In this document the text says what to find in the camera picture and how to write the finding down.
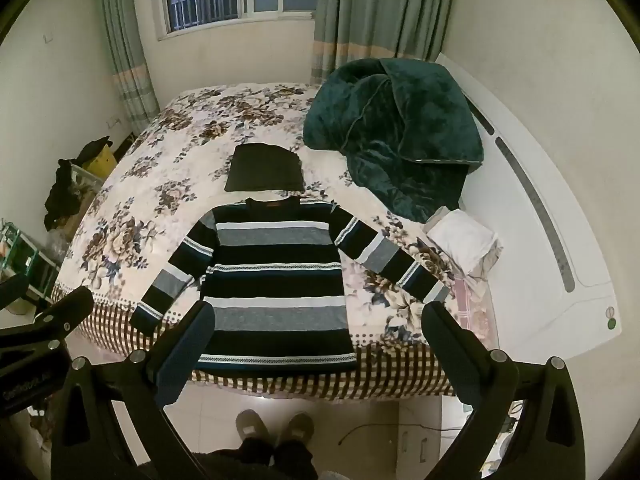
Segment person's left grey slipper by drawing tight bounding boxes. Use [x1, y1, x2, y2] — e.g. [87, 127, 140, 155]
[235, 409, 275, 448]

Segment white bed headboard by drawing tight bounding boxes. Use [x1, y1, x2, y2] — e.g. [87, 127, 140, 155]
[435, 52, 623, 361]

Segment folded dark garment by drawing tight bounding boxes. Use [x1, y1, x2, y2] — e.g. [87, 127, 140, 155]
[223, 143, 305, 193]

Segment striped knit sweater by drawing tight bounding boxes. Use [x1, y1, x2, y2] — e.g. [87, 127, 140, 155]
[129, 197, 451, 375]

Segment black clothes pile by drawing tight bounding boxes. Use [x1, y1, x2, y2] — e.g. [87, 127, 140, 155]
[44, 136, 117, 231]

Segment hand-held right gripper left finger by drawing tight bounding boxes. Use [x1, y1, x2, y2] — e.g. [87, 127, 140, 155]
[50, 300, 216, 480]

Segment person's dark trouser legs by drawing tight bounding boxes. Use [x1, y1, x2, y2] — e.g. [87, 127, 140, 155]
[190, 437, 321, 480]

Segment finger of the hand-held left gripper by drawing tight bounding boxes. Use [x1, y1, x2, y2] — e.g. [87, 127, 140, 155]
[31, 286, 96, 351]
[0, 273, 30, 311]

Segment dark green plush blanket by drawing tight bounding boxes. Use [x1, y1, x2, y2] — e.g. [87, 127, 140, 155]
[302, 57, 485, 224]

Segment white folded cloth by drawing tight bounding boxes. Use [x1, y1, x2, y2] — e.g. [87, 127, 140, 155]
[425, 208, 503, 276]

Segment yellow box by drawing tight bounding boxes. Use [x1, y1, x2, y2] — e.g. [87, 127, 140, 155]
[82, 145, 118, 178]

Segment person's grey slipper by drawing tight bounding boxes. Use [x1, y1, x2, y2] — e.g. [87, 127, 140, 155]
[280, 412, 315, 448]
[235, 409, 275, 448]

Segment person's right grey slipper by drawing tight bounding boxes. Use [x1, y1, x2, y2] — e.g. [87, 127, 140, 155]
[280, 412, 315, 448]

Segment white plastic basket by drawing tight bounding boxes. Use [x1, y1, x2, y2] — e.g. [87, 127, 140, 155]
[70, 162, 108, 197]

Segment green storage rack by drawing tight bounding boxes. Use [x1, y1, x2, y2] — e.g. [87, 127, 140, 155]
[0, 217, 57, 311]

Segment black floor cable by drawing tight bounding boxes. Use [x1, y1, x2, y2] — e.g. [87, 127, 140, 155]
[337, 422, 471, 446]

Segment floral bedspread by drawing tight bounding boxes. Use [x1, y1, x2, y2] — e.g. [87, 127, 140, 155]
[50, 82, 503, 401]

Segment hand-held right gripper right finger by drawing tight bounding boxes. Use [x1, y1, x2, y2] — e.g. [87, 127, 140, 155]
[421, 301, 586, 480]

